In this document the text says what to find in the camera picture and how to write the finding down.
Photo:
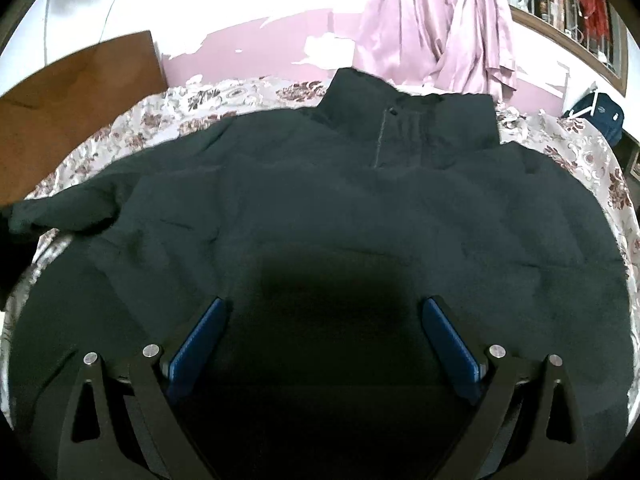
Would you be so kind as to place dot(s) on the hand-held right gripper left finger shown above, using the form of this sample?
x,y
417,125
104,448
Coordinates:
x,y
195,345

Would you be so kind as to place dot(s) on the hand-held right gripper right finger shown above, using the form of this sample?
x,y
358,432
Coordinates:
x,y
450,350

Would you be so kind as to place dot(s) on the dark green jacket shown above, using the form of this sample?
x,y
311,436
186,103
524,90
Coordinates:
x,y
320,200

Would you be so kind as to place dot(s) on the floral bedspread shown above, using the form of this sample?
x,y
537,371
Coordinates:
x,y
575,160

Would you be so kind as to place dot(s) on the wooden shelf unit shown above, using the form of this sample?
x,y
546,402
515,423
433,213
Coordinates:
x,y
631,155

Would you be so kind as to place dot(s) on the wooden headboard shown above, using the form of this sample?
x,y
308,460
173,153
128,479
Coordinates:
x,y
60,110

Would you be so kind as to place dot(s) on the navy blue bag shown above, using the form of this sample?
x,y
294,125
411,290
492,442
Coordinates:
x,y
600,115

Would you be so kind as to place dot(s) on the pink curtain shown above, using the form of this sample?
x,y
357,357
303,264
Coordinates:
x,y
400,25

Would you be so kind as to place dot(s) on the wooden framed window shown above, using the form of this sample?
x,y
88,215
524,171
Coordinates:
x,y
555,15

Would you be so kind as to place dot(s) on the red hanging garment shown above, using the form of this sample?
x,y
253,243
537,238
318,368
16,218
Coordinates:
x,y
590,5

